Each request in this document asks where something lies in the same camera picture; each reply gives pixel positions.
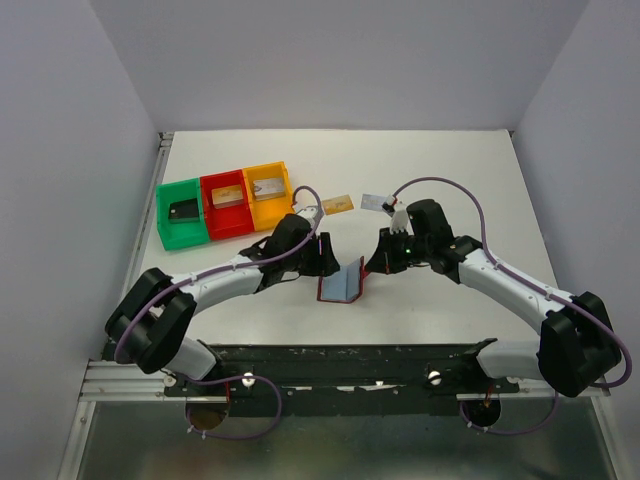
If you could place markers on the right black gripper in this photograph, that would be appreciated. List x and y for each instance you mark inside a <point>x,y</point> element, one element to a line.
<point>383,260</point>

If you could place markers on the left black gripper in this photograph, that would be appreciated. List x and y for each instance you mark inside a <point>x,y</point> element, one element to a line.
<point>323,265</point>

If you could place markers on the red leather card holder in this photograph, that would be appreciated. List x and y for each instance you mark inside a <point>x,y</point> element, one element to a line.
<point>345,286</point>

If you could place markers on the white VIP card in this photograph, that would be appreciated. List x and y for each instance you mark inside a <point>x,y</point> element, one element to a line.
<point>372,202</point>

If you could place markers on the gold VIP card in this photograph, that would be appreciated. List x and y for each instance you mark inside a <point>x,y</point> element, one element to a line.
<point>336,205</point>

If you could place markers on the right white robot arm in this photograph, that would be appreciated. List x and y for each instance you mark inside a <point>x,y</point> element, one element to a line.
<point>574,348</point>

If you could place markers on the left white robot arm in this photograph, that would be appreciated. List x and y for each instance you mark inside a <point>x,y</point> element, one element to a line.
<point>149,326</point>

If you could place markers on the silver card stack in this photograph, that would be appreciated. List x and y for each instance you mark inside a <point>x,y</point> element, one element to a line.
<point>268,188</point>

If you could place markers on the gold card stack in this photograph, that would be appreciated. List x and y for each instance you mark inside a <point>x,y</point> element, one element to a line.
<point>228,196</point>

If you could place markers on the black card stack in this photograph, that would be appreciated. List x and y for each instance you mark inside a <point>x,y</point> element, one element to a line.
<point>184,211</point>

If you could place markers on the yellow plastic bin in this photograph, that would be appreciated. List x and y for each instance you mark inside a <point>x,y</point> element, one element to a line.
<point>266,214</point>

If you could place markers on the red plastic bin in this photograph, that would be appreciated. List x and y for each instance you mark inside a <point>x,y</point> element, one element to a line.
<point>225,223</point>

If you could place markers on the green plastic bin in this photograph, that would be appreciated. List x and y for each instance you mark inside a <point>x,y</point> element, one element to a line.
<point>177,236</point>

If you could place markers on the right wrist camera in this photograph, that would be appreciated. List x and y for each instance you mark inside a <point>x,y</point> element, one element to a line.
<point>398,213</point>

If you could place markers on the aluminium frame rail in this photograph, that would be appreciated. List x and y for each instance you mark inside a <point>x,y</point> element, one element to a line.
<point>104,380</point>

